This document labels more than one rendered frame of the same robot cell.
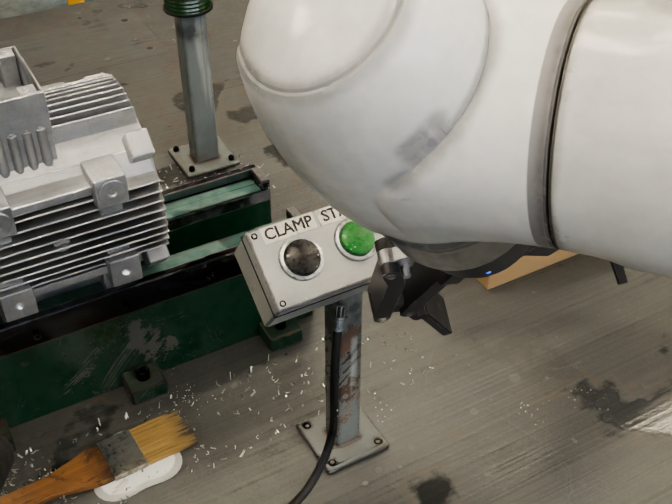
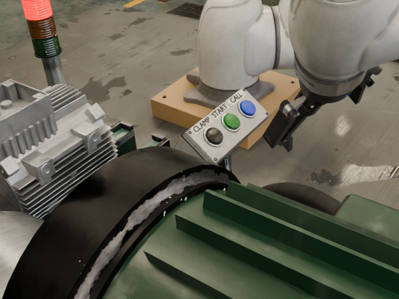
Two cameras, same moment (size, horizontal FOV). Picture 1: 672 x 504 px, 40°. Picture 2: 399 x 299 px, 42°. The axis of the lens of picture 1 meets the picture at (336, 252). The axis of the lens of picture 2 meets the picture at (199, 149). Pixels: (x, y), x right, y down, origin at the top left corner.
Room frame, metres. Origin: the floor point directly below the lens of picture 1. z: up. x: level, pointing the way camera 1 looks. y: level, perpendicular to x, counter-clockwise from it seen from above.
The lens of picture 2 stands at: (-0.05, 0.31, 1.52)
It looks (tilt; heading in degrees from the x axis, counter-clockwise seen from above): 35 degrees down; 338
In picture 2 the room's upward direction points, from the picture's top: 4 degrees counter-clockwise
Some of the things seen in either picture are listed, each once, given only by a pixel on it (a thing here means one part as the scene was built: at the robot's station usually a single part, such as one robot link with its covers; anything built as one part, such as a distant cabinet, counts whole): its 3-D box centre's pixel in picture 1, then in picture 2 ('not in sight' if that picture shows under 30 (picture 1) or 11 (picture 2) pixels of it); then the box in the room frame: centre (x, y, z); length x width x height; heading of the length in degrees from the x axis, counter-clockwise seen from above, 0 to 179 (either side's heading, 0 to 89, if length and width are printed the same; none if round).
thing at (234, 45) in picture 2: not in sight; (233, 35); (1.01, -0.24, 1.02); 0.18 x 0.16 x 0.22; 70
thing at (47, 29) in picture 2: not in sight; (41, 25); (1.13, 0.19, 1.10); 0.06 x 0.06 x 0.04
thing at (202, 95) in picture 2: not in sight; (222, 83); (1.04, -0.22, 0.88); 0.22 x 0.18 x 0.06; 31
